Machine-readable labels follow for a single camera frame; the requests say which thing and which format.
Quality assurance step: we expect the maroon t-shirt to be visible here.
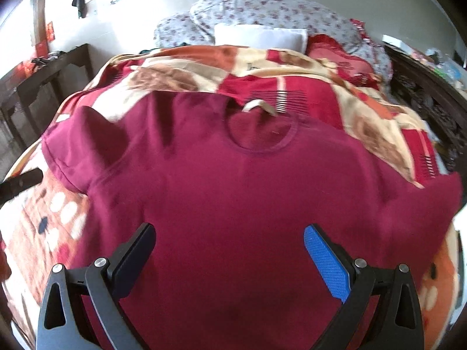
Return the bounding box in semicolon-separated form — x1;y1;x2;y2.
42;91;462;349

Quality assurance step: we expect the orange red patterned blanket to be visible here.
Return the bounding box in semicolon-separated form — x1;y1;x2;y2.
1;46;457;349

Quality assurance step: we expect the dark wooden side table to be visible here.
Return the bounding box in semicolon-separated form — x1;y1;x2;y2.
1;43;95;150

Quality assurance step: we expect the dark hanging garment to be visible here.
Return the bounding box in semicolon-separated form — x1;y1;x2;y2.
72;0;87;18

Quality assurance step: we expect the dark carved wooden headboard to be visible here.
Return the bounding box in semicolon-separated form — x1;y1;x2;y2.
384;44;467;186

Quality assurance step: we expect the red pillow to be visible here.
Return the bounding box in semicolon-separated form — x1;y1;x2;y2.
306;34;381;90

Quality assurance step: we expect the floral quilt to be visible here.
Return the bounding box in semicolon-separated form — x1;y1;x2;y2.
154;0;393;82

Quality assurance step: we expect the white pillow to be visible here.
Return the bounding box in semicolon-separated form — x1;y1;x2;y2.
214;24;308;54

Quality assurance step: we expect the red wall decoration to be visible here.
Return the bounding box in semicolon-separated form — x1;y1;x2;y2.
23;21;55;78

